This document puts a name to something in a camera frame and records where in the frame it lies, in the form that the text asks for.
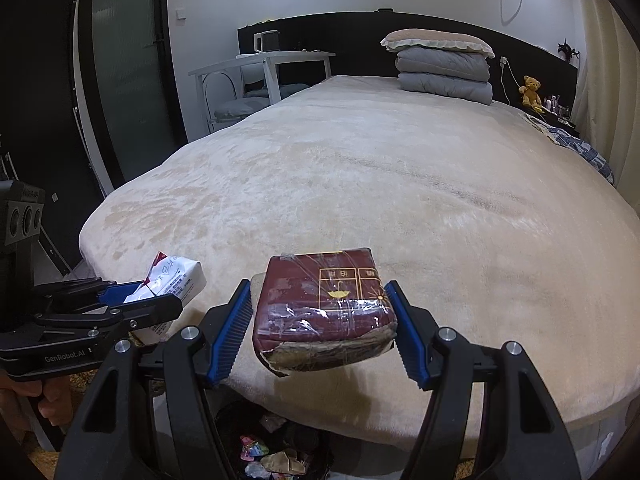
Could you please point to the white tissue packet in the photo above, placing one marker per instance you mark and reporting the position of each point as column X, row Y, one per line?
column 175, row 275

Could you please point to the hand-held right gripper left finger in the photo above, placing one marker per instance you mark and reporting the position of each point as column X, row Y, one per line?
column 235, row 330

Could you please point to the yellow teddy bear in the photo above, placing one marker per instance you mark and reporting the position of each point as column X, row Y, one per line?
column 531, row 91

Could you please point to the pile of crumpled wrappers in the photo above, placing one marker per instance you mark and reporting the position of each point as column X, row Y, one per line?
column 277, row 455

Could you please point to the person's left hand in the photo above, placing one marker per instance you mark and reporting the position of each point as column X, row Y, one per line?
column 50, row 400

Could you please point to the blue patterned cloth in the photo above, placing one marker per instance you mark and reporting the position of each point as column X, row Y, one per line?
column 580, row 147

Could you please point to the white side table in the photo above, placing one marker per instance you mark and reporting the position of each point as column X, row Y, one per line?
column 260, row 62

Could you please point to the group of small bottles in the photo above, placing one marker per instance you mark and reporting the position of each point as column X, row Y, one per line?
column 560, row 107

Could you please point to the beige fleece blanket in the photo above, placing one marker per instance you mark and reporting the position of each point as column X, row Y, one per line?
column 380, row 175

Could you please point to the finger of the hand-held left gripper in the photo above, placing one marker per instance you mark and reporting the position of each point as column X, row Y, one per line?
column 117, row 292
column 150, row 310

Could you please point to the maroon plastic-wrapped box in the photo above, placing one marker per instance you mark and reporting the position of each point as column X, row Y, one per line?
column 320, row 305

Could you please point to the black headboard panel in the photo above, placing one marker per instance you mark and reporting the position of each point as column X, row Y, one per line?
column 350, row 40

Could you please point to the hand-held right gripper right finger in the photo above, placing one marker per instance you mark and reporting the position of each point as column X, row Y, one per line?
column 405, row 335

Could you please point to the beige frilled pillow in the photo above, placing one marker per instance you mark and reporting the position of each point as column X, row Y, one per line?
column 435, row 42

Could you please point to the black trash bin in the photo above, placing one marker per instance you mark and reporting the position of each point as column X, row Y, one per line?
column 300, row 430

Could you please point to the small white table appliance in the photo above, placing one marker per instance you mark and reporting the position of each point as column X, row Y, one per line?
column 265, row 42

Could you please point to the grey cushioned chair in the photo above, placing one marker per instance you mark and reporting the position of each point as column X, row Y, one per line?
column 240, row 106

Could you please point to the frosted glass door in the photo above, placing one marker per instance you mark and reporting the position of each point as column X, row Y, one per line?
column 130, row 75

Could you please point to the cream window curtain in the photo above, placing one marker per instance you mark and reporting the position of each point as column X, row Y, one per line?
column 607, row 60

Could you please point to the dark spiky ornament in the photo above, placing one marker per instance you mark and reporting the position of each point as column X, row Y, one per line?
column 568, row 51

